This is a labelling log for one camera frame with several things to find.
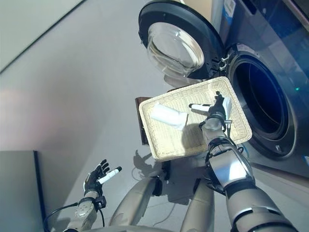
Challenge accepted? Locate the round glass washer door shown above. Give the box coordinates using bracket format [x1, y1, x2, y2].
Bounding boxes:
[138, 0, 225, 80]

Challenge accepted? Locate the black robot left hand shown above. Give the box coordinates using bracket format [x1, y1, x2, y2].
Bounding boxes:
[83, 159, 123, 193]

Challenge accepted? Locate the silver robot leg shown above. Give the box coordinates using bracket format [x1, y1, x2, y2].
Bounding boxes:
[108, 175, 163, 228]
[180, 178, 216, 232]

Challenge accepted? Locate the silver robot right leg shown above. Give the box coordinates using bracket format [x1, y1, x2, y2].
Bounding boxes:
[180, 178, 216, 232]

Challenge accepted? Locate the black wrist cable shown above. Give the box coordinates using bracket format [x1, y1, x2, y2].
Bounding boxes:
[44, 202, 106, 231]

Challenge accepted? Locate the white cloth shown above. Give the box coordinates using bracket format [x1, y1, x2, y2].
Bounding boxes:
[150, 102, 189, 131]

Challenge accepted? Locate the grey front-load washing machine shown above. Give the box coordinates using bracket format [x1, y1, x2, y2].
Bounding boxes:
[218, 0, 309, 180]

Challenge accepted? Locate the grey cabinet with black edge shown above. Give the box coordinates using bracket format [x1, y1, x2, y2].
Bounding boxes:
[0, 150, 47, 232]

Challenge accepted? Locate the brown wooden stool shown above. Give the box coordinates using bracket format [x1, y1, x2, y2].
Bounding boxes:
[135, 88, 175, 146]

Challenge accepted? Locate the blue white brand sticker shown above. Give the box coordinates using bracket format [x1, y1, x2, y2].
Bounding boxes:
[223, 0, 237, 15]

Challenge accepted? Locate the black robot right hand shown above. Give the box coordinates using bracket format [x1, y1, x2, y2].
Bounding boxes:
[189, 91, 233, 119]

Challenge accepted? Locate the silver robot left leg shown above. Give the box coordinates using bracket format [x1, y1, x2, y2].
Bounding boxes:
[108, 175, 163, 228]

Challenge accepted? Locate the white cable on floor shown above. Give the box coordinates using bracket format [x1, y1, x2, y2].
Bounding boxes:
[131, 166, 152, 181]

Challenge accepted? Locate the white wicker basket tray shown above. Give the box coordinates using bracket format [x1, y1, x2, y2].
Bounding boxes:
[138, 76, 253, 162]

